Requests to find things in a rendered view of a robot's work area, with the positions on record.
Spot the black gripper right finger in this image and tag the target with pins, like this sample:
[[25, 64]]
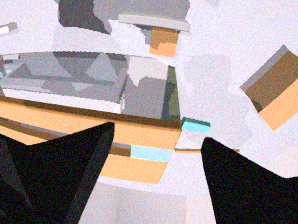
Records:
[[241, 191]]

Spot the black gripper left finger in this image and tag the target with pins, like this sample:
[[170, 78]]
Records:
[[55, 177]]

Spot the tan flat bar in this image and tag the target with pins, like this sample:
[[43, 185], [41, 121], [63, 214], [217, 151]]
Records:
[[188, 150]]

